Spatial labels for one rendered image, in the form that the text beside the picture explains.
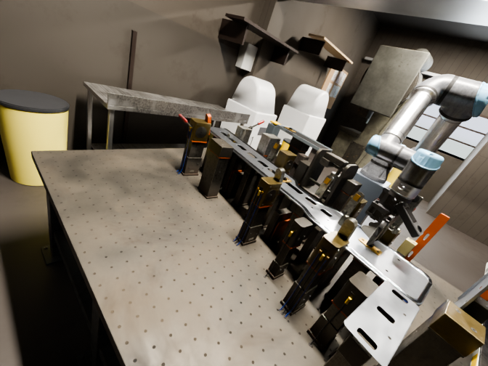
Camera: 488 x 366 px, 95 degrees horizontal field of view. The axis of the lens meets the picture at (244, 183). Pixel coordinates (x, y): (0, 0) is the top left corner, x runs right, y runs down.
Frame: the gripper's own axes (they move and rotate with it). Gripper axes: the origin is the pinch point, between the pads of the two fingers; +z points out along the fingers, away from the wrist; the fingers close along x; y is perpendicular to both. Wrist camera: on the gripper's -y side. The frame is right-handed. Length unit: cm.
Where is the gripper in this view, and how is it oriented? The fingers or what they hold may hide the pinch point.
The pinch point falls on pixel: (373, 242)
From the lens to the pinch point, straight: 97.7
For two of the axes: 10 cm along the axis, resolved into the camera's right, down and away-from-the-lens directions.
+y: -5.8, -5.3, 6.2
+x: -7.5, 0.6, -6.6
